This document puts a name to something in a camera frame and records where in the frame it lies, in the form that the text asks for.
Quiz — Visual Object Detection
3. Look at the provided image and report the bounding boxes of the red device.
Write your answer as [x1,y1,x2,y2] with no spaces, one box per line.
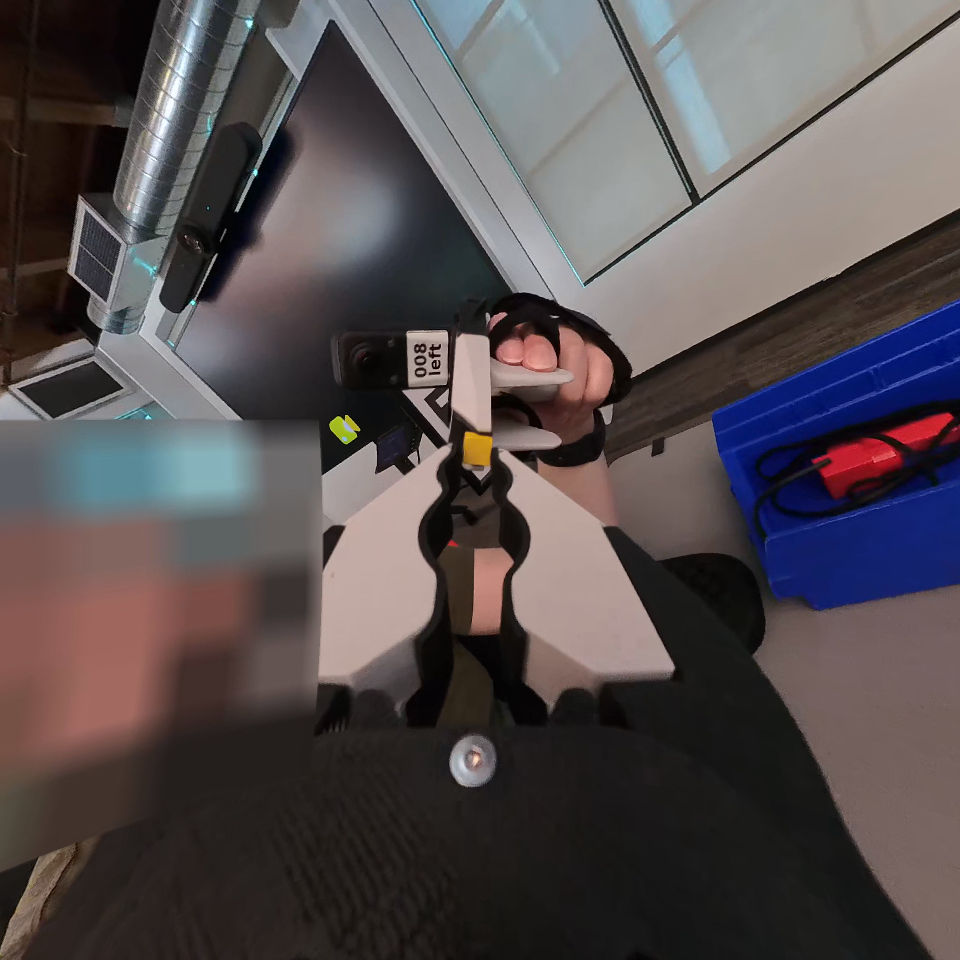
[817,411,960,500]

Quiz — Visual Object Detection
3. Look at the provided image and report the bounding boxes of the small tablet screen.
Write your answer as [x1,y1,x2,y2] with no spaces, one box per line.
[375,426,421,475]

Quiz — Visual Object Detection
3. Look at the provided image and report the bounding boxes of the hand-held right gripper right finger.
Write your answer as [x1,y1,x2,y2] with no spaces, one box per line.
[491,448,678,712]

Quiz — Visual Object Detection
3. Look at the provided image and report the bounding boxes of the black cable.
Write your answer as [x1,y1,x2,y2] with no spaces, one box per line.
[753,401,960,541]

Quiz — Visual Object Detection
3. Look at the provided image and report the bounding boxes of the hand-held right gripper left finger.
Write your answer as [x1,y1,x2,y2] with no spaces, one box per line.
[321,442,460,714]

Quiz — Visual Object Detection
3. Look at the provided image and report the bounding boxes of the person's left hand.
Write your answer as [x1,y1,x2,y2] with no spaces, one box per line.
[487,311,624,447]

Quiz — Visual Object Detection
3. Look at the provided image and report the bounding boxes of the white ceiling vent grille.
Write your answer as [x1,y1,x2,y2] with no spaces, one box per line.
[11,356,125,421]

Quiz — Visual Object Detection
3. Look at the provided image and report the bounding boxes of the large paned window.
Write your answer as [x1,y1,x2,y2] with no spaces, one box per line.
[408,0,960,286]

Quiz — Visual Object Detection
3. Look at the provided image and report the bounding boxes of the silver ventilation duct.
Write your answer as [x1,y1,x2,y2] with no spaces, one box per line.
[86,0,301,335]

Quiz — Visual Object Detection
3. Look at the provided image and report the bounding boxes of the blue plastic bin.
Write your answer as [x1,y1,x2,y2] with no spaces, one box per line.
[711,300,960,612]

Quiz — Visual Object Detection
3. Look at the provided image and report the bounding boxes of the white air vent box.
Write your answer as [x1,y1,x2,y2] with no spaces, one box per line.
[67,193,132,297]

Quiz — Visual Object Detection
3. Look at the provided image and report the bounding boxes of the person's left forearm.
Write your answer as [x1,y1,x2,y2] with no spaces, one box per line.
[471,453,621,635]

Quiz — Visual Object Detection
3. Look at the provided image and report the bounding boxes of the black video bar camera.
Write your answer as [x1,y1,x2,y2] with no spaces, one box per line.
[157,122,264,315]

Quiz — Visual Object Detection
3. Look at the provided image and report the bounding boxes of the large black wall screen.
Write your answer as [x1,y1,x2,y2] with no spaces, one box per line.
[161,22,519,474]

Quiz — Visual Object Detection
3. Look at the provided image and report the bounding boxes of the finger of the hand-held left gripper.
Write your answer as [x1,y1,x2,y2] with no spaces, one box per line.
[447,333,496,445]

